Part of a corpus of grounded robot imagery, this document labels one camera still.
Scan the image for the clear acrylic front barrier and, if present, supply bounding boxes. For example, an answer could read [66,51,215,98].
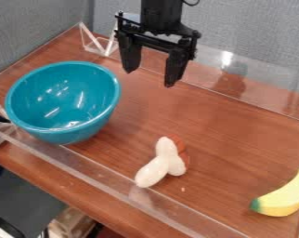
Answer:
[10,129,247,238]

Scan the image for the clear acrylic left bracket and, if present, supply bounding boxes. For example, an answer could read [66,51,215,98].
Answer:
[0,104,17,145]

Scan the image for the tan cardboard box below table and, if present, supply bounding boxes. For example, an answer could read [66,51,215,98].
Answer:
[47,207,95,238]

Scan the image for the white brown toy mushroom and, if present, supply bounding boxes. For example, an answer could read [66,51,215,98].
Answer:
[134,135,189,188]

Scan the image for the teal blue bowl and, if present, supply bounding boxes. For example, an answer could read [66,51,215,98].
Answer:
[5,60,121,145]

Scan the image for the clear acrylic corner bracket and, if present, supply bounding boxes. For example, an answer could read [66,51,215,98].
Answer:
[78,22,118,57]

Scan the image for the yellow toy banana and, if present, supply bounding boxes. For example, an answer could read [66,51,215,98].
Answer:
[250,171,299,217]

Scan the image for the black white object bottom left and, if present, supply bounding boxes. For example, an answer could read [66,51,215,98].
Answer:
[0,218,26,238]

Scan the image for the clear acrylic barrier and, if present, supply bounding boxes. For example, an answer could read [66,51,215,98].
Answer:
[10,129,247,238]
[109,31,299,124]

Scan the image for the clear acrylic back barrier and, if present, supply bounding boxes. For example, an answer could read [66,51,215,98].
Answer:
[109,31,299,124]

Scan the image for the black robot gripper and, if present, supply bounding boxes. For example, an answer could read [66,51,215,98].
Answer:
[114,0,201,87]

